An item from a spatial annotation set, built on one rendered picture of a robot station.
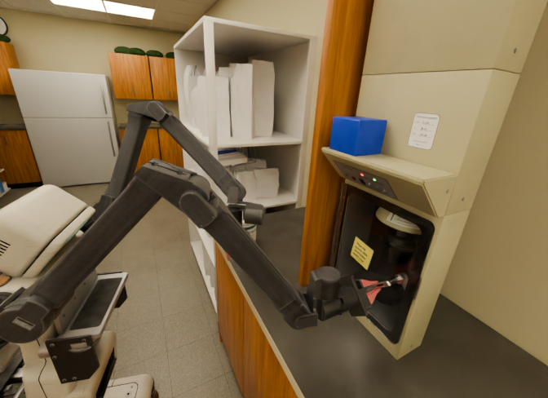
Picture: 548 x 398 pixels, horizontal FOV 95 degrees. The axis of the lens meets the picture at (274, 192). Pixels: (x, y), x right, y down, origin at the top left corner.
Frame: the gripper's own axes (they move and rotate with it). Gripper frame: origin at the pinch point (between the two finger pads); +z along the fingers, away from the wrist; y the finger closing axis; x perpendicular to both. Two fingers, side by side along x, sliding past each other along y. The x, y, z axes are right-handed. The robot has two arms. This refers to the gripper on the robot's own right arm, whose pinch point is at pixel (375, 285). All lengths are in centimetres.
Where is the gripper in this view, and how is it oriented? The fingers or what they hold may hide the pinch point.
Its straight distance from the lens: 80.2
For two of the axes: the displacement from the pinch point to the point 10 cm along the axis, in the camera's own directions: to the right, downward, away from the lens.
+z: 9.0, -1.4, 4.1
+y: -3.0, -8.9, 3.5
